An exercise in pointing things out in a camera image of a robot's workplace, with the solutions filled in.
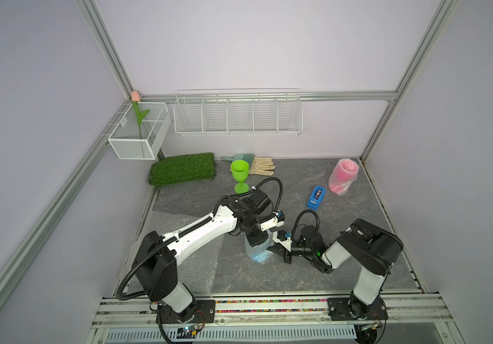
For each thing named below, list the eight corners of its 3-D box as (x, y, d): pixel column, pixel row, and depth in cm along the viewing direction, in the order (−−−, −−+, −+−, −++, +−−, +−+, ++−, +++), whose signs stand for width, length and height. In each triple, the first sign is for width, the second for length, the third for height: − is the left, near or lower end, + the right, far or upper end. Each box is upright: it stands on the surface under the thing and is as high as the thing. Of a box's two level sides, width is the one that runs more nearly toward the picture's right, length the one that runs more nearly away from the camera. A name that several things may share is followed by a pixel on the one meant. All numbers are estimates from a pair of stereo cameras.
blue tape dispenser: (305, 207, 104) (307, 201, 100) (312, 189, 110) (314, 183, 106) (318, 212, 102) (321, 206, 98) (324, 194, 108) (327, 188, 104)
